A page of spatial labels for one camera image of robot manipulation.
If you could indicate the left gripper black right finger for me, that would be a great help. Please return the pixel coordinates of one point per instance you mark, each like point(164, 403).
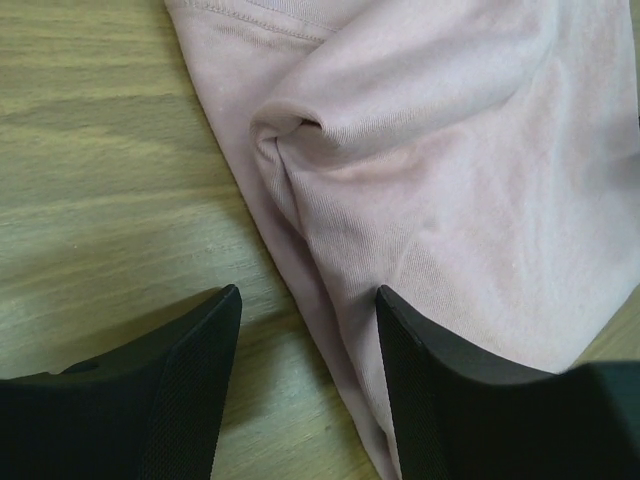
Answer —
point(461, 412)

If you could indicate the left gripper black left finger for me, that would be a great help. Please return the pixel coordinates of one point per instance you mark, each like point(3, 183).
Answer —
point(149, 409)

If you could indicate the dusty pink mario t-shirt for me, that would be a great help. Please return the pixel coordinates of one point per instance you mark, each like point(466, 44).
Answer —
point(478, 157)

